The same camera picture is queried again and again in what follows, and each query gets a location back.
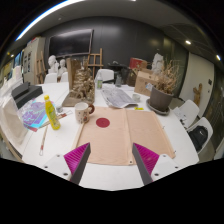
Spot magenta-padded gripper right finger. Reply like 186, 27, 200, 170
132, 142, 183, 186

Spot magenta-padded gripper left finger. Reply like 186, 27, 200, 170
42, 142, 92, 185

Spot yellow drink bottle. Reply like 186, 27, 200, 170
43, 94, 62, 131

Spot beige canvas cloth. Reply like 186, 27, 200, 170
71, 105, 177, 166

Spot flat round red coaster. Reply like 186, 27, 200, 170
95, 117, 111, 129

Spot black backpack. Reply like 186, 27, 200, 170
188, 125, 209, 153

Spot colourful painted sheet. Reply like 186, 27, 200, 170
18, 99, 51, 133

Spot white plastic chair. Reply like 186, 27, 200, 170
173, 99, 200, 129
186, 116, 214, 154

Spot newspaper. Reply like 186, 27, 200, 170
100, 84, 138, 109

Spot brown clay figure sculpture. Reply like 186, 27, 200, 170
61, 58, 97, 108

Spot cardboard box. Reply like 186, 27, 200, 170
134, 70, 159, 98

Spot black foam block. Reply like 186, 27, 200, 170
14, 85, 44, 109
11, 81, 31, 100

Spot clear spray bottle green label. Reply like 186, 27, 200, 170
95, 71, 104, 90

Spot red box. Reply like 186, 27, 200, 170
129, 57, 148, 70

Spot white plaster statue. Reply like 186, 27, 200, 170
151, 52, 165, 75

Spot wooden easel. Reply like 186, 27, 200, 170
87, 47, 104, 79
35, 50, 47, 84

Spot white plaster busts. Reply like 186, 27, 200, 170
47, 54, 68, 78

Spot white cabinet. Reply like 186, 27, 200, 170
22, 36, 47, 85

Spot ceiling lights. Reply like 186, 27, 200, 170
6, 0, 223, 62

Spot white spotted mug brown handle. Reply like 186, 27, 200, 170
74, 101, 96, 124

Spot black wall screen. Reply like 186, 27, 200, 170
48, 29, 94, 58

